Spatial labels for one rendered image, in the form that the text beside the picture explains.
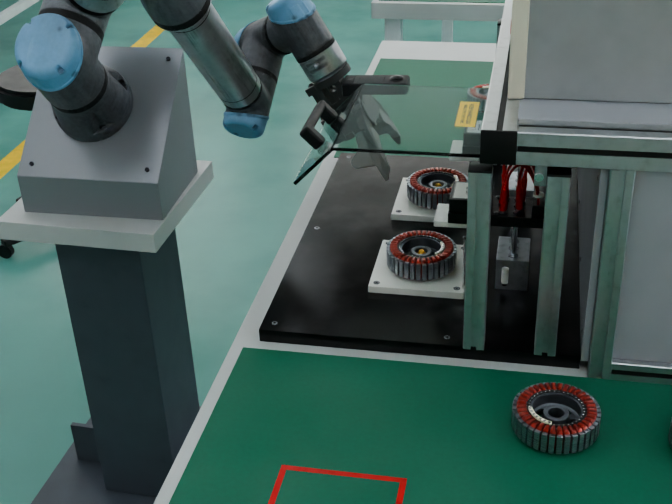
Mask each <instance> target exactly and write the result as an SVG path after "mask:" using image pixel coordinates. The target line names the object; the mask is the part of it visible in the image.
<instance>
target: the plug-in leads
mask: <svg viewBox="0 0 672 504"><path fill-rule="evenodd" d="M511 166H512V165H509V166H508V168H507V170H506V166H505V165H503V166H502V174H501V175H502V188H501V194H500V199H499V201H498V206H500V208H499V213H500V214H507V203H508V201H509V200H510V196H509V178H510V175H511V174H512V172H513V171H514V170H515V169H516V168H517V167H519V166H521V170H520V173H519V178H518V184H517V187H516V207H515V210H517V211H518V213H521V212H523V209H524V207H523V205H524V204H525V196H526V189H527V181H528V178H527V173H529V175H530V176H531V179H532V181H533V184H534V174H535V166H532V169H533V171H532V169H531V167H530V166H529V165H515V166H514V167H513V168H512V169H511V170H510V168H511ZM524 168H525V170H524V174H523V177H522V179H521V176H522V172H523V169H524ZM509 170H510V172H509ZM508 173H509V174H508ZM533 173H534V174H533ZM534 187H535V190H536V191H535V192H533V197H535V198H537V200H533V202H532V216H539V217H543V216H544V206H545V201H544V200H540V198H543V197H544V193H543V192H541V191H539V186H534Z"/></svg>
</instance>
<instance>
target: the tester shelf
mask: <svg viewBox="0 0 672 504"><path fill-rule="evenodd" d="M511 19H512V0H505V5H504V11H503V16H502V21H501V27H500V32H499V37H498V43H497V48H496V53H495V59H494V64H493V69H492V75H491V80H490V85H489V91H488V96H487V101H486V107H485V112H484V118H483V123H482V128H481V135H480V162H479V163H482V164H502V165H529V166H550V167H570V168H590V169H610V170H631V171H651V172H671V173H672V103H645V102H618V101H591V100H563V99H536V98H523V99H508V78H509V58H510V39H511V34H510V27H511Z"/></svg>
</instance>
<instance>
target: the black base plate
mask: <svg viewBox="0 0 672 504"><path fill-rule="evenodd" d="M355 154H356V153H341V154H340V156H339V158H338V160H337V162H336V165H335V167H334V169H333V171H332V173H331V175H330V178H329V180H328V182H327V184H326V186H325V188H324V190H323V193H322V195H321V197H320V199H319V201H318V203H317V205H316V208H315V210H314V212H313V214H312V216H311V218H310V221H309V223H308V225H307V227H306V229H305V231H304V233H303V236H302V238H301V240H300V242H299V244H298V246H297V248H296V251H295V253H294V255H293V257H292V259H291V261H290V264H289V266H288V268H287V270H286V272H285V274H284V276H283V279H282V281H281V283H280V285H279V287H278V289H277V291H276V294H275V296H274V298H273V300H272V302H271V304H270V307H269V309H268V311H267V313H266V315H265V317H264V319H263V322H262V324H261V326H260V328H259V338H260V341H264V342H275V343H287V344H298V345H310V346H321V347H333V348H344V349H356V350H368V351H379V352H391V353H402V354H414V355H425V356H437V357H448V358H460V359H472V360H483V361H495V362H506V363H518V364H529V365H541V366H552V367H564V368H576V369H579V368H580V359H581V346H580V290H579V233H578V177H577V168H572V177H571V186H570V197H569V208H568V220H567V231H566V242H565V253H564V264H563V276H562V287H561V298H560V309H559V321H558V332H557V343H556V354H555V356H547V353H543V352H542V355H534V340H535V327H536V314H537V300H538V287H539V274H540V260H541V247H542V234H543V229H537V228H520V227H518V237H520V238H530V239H531V240H530V255H529V270H528V285H527V291H520V290H506V289H495V272H496V257H497V248H498V240H499V236H504V237H511V227H504V226H490V244H489V266H488V289H487V311H486V333H485V343H484V350H476V347H472V346H471V349H463V327H464V299H451V298H438V297H425V296H411V295H398V294H385V293H372V292H368V285H369V282H370V278H371V275H372V272H373V269H374V266H375V263H376V260H377V257H378V254H379V251H380V247H381V244H382V241H383V240H391V239H392V238H393V237H396V236H397V235H400V234H402V233H405V232H408V231H410V232H411V231H414V230H415V231H416V233H417V231H418V230H421V233H422V231H423V230H426V231H435V232H438V233H441V234H444V235H446V236H447V237H450V238H451V239H452V240H453V241H454V242H455V243H456V244H457V245H463V244H464V238H465V237H466V232H467V228H451V227H435V226H434V222H420V221H403V220H391V213H392V210H393V207H394V204H395V201H396V198H397V195H398V192H399V188H400V185H401V182H402V179H403V178H408V177H409V176H410V175H411V174H413V173H414V172H417V171H419V170H422V169H426V168H431V167H433V168H435V167H438V170H439V168H440V167H442V168H443V169H444V168H448V169H449V168H451V169H455V170H457V171H459V172H461V173H463V174H465V175H466V176H467V177H468V169H469V164H470V161H452V160H449V158H441V157H420V156H399V155H385V157H386V160H387V162H388V164H389V166H390V172H389V180H384V178H383V177H382V175H381V173H380V172H379V170H378V168H377V166H372V167H366V168H360V169H356V168H354V167H353V166H352V163H351V159H352V158H353V156H354V155H355Z"/></svg>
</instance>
